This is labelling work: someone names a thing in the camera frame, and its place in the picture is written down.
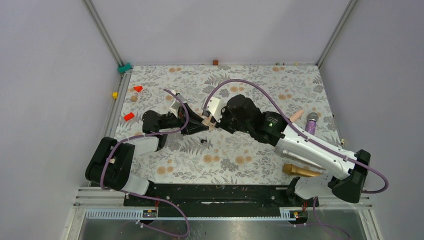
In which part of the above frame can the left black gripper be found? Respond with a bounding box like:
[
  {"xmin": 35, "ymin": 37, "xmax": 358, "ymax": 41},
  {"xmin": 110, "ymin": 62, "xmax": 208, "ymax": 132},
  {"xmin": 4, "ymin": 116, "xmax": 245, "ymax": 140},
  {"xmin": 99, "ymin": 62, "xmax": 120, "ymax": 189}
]
[{"xmin": 158, "ymin": 103, "xmax": 209, "ymax": 136}]

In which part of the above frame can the beige earbud charging case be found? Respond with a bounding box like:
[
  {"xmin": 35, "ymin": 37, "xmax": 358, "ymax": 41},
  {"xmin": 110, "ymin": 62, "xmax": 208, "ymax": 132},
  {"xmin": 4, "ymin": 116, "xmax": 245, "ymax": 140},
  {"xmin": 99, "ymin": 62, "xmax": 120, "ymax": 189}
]
[{"xmin": 201, "ymin": 117, "xmax": 217, "ymax": 131}]

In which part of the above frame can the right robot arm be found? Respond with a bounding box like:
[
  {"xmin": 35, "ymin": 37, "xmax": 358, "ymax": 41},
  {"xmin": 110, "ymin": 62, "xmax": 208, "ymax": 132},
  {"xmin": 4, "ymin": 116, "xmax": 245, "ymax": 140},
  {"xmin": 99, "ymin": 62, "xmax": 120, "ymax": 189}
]
[{"xmin": 205, "ymin": 94, "xmax": 371, "ymax": 206}]

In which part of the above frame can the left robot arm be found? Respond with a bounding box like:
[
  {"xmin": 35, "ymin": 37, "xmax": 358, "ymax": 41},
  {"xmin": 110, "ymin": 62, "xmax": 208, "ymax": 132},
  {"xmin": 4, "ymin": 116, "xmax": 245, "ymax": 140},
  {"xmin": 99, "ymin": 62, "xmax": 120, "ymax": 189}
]
[{"xmin": 85, "ymin": 103, "xmax": 209, "ymax": 206}]

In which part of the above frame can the floral patterned mat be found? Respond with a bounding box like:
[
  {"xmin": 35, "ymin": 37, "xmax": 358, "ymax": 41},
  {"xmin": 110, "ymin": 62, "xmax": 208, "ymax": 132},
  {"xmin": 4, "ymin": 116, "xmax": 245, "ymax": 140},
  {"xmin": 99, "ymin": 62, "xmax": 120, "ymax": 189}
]
[{"xmin": 115, "ymin": 65, "xmax": 340, "ymax": 185}]

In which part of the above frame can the tan round block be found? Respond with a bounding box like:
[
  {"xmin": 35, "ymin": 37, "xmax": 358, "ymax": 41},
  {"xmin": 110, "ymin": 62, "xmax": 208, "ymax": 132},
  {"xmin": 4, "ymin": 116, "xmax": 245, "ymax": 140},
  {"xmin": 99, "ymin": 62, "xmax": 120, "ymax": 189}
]
[{"xmin": 130, "ymin": 95, "xmax": 138, "ymax": 103}]

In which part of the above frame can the orange triangle block upper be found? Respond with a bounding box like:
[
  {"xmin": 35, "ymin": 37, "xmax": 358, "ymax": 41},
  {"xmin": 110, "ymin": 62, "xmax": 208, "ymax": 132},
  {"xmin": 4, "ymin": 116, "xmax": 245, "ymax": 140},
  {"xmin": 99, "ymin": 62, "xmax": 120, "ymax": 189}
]
[{"xmin": 133, "ymin": 85, "xmax": 143, "ymax": 93}]

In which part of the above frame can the pink toy microphone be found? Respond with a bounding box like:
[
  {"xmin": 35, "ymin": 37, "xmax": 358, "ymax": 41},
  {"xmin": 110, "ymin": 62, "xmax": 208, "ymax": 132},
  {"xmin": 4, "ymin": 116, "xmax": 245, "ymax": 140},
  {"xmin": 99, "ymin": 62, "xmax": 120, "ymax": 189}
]
[{"xmin": 289, "ymin": 109, "xmax": 304, "ymax": 123}]

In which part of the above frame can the orange block lower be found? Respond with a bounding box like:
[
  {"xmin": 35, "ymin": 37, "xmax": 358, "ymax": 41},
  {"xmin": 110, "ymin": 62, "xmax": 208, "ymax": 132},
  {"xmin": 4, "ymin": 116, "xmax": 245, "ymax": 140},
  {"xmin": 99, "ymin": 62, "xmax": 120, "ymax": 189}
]
[{"xmin": 123, "ymin": 112, "xmax": 135, "ymax": 122}]

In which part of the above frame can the gold microphone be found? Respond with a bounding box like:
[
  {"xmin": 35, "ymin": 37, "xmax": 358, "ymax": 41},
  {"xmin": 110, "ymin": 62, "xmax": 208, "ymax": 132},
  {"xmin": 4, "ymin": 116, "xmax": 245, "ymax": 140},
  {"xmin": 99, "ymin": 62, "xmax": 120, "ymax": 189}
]
[{"xmin": 282, "ymin": 163, "xmax": 322, "ymax": 178}]

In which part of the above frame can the purple glitter microphone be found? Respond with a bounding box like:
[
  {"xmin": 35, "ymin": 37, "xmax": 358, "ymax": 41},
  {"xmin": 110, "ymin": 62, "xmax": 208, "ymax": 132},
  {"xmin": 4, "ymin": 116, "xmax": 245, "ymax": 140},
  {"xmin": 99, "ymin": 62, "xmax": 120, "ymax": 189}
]
[{"xmin": 305, "ymin": 112, "xmax": 319, "ymax": 135}]

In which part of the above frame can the teal block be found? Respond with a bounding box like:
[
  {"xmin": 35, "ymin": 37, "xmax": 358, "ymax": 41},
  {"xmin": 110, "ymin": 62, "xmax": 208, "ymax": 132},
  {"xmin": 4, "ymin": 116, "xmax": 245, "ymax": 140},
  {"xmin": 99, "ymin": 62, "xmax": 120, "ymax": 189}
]
[{"xmin": 117, "ymin": 62, "xmax": 132, "ymax": 74}]

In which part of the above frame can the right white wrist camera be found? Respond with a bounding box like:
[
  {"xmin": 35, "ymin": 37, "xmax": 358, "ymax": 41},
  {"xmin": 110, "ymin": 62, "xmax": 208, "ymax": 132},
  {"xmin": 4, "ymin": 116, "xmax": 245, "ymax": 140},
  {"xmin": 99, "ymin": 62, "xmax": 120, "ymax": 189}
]
[{"xmin": 202, "ymin": 97, "xmax": 226, "ymax": 123}]

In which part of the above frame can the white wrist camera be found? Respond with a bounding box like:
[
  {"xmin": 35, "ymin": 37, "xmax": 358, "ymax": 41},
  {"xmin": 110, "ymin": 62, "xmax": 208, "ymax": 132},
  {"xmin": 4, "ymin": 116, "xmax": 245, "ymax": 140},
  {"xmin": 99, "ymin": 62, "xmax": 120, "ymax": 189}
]
[
  {"xmin": 169, "ymin": 93, "xmax": 185, "ymax": 118},
  {"xmin": 202, "ymin": 97, "xmax": 226, "ymax": 123}
]

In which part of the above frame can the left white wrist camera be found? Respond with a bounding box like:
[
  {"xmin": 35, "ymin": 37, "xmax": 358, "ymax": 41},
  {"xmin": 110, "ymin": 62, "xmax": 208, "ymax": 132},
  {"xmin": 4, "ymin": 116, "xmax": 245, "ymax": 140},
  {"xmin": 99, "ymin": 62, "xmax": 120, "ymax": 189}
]
[{"xmin": 169, "ymin": 93, "xmax": 185, "ymax": 118}]

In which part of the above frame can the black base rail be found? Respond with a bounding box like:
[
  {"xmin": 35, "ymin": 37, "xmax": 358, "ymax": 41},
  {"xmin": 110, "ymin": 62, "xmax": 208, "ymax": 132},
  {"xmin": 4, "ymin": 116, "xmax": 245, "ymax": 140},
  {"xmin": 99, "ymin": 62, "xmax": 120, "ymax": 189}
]
[{"xmin": 123, "ymin": 182, "xmax": 314, "ymax": 218}]

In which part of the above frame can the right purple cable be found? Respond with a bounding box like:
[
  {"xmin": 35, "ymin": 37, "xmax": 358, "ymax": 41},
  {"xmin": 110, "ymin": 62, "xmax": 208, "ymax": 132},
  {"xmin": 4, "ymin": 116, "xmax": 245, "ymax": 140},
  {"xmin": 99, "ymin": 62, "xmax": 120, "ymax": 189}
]
[{"xmin": 202, "ymin": 78, "xmax": 389, "ymax": 240}]

